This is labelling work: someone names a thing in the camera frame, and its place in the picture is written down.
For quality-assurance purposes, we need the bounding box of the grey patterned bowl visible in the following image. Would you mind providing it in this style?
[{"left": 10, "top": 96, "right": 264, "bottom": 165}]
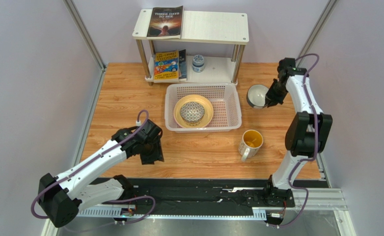
[{"left": 180, "top": 102, "right": 205, "bottom": 124}]

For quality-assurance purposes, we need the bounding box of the white bowl dark outside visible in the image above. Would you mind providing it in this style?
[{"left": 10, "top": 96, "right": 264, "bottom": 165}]
[{"left": 246, "top": 84, "right": 269, "bottom": 109}]

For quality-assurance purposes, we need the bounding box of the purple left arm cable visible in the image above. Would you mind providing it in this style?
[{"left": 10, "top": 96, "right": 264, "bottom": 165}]
[{"left": 30, "top": 109, "right": 157, "bottom": 225}]

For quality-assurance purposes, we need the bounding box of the white plastic basket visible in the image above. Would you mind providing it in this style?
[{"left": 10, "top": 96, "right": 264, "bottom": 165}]
[{"left": 165, "top": 83, "right": 242, "bottom": 133}]

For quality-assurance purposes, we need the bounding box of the yellow plate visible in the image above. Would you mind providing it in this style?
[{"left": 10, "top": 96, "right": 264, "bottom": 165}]
[{"left": 173, "top": 94, "right": 214, "bottom": 128}]

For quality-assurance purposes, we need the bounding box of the yellow treehouse book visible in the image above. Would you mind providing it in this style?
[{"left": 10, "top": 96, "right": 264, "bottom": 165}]
[{"left": 153, "top": 50, "right": 179, "bottom": 83}]

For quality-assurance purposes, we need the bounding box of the dark Three Days book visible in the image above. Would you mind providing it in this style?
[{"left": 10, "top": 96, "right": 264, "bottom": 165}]
[{"left": 146, "top": 6, "right": 184, "bottom": 40}]

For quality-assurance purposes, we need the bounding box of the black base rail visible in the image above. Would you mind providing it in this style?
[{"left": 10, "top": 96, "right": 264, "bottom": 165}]
[{"left": 77, "top": 177, "right": 296, "bottom": 227}]

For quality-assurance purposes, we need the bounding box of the white two-tier shelf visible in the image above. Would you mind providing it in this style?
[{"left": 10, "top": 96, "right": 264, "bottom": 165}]
[{"left": 132, "top": 9, "right": 249, "bottom": 86}]

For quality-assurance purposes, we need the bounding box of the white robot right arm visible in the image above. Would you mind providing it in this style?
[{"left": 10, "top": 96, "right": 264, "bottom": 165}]
[{"left": 264, "top": 58, "right": 333, "bottom": 206}]

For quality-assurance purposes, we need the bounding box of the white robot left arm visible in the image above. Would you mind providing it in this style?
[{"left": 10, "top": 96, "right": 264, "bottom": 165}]
[{"left": 31, "top": 119, "right": 164, "bottom": 228}]

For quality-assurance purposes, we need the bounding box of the patterned mug yellow inside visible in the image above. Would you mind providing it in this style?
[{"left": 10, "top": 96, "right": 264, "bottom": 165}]
[{"left": 238, "top": 130, "right": 264, "bottom": 162}]

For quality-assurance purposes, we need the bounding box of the dark blue book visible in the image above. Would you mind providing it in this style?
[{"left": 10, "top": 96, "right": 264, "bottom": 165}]
[{"left": 179, "top": 49, "right": 187, "bottom": 81}]

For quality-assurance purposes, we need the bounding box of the blue white ceramic jar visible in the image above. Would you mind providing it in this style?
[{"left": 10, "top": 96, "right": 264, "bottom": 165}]
[{"left": 192, "top": 55, "right": 205, "bottom": 73}]

